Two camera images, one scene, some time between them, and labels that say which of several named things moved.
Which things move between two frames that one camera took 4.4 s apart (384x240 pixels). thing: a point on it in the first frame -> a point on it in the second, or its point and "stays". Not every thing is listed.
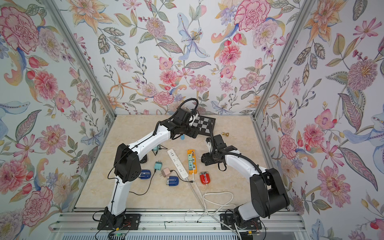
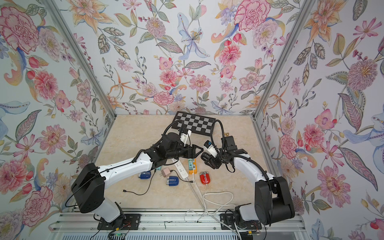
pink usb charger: [165, 172] stays
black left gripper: [191, 132] -> [193, 150]
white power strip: [177, 163] stays
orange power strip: [193, 152] stays
